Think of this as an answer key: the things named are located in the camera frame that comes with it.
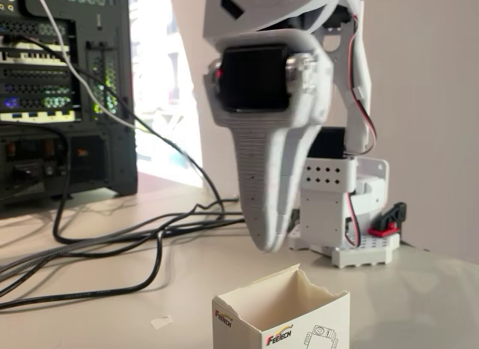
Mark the white Feetech cardboard box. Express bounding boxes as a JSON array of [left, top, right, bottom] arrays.
[[212, 263, 352, 349]]

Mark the black and red table clamp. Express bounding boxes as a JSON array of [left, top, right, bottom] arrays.
[[367, 201, 408, 236]]

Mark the black computer tower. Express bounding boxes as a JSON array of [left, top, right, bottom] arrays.
[[0, 0, 138, 215]]

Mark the long red black servo wire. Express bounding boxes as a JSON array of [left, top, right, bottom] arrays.
[[342, 0, 378, 157]]

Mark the short red black servo wire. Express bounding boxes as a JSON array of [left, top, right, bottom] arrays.
[[344, 191, 363, 249]]

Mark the dark thin braided cable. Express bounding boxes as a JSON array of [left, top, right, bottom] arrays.
[[398, 238, 427, 252]]

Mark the black power cable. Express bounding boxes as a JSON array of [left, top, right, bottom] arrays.
[[0, 121, 240, 246]]

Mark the black cable with white print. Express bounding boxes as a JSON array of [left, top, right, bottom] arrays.
[[0, 228, 168, 312]]

